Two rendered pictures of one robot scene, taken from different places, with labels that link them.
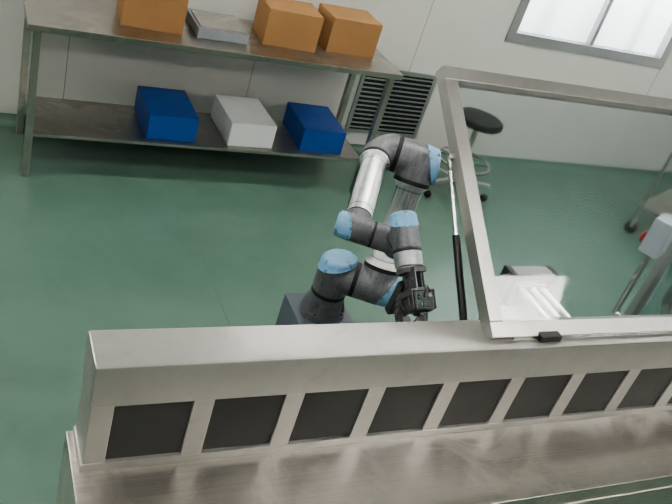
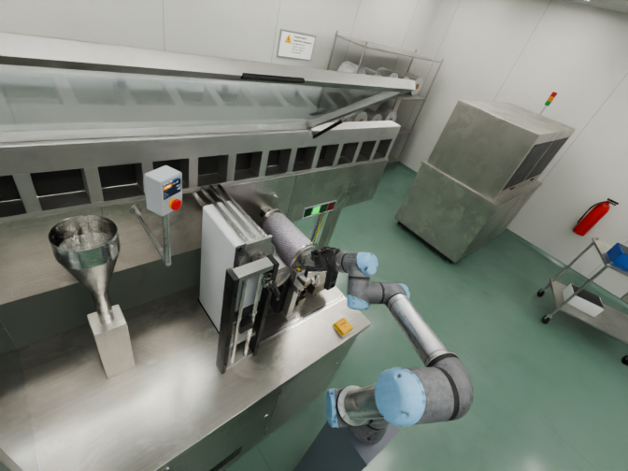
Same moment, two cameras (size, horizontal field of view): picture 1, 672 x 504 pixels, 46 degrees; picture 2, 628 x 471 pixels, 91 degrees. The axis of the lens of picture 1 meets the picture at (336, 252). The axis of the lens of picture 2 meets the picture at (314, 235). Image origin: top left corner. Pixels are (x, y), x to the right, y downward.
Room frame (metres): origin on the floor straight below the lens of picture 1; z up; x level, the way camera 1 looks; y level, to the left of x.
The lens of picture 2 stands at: (2.57, -0.60, 2.12)
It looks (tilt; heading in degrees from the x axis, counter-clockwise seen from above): 37 degrees down; 161
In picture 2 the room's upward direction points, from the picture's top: 18 degrees clockwise
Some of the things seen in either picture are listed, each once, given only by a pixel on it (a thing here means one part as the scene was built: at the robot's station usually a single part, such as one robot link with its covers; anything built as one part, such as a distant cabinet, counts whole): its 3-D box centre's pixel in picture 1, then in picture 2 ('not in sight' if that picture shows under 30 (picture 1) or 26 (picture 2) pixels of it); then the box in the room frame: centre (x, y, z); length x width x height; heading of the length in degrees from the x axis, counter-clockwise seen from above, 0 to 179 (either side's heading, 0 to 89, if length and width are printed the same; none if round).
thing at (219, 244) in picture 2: not in sight; (214, 270); (1.66, -0.64, 1.17); 0.34 x 0.05 x 0.54; 32
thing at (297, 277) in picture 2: not in sight; (294, 295); (1.67, -0.29, 1.05); 0.06 x 0.05 x 0.31; 32
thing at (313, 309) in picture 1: (325, 299); (370, 417); (2.15, -0.02, 0.95); 0.15 x 0.15 x 0.10
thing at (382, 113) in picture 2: not in sight; (371, 114); (-2.08, 1.32, 0.93); 1.83 x 0.53 x 1.85; 122
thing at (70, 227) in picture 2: not in sight; (86, 240); (1.90, -0.95, 1.50); 0.14 x 0.14 x 0.06
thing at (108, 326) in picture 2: not in sight; (106, 316); (1.90, -0.95, 1.19); 0.14 x 0.14 x 0.57
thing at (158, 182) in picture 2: not in sight; (166, 192); (1.88, -0.76, 1.66); 0.07 x 0.07 x 0.10; 58
